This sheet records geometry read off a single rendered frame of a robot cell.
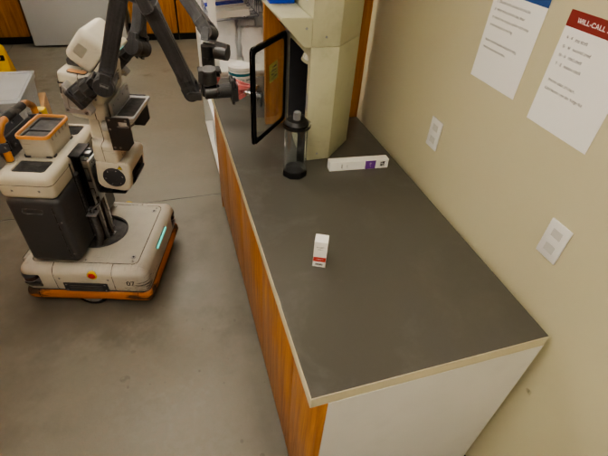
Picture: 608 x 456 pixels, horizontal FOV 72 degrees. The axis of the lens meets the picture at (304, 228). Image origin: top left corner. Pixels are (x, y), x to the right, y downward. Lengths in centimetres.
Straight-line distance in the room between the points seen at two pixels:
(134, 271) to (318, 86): 134
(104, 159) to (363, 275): 137
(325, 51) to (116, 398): 176
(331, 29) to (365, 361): 113
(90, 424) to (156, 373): 34
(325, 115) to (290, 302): 85
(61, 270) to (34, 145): 65
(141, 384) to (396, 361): 141
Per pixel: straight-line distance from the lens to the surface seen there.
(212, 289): 254
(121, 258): 243
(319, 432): 125
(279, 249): 138
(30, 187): 223
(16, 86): 367
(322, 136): 180
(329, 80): 171
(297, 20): 160
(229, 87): 180
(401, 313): 125
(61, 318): 263
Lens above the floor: 188
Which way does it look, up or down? 40 degrees down
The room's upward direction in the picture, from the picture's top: 4 degrees clockwise
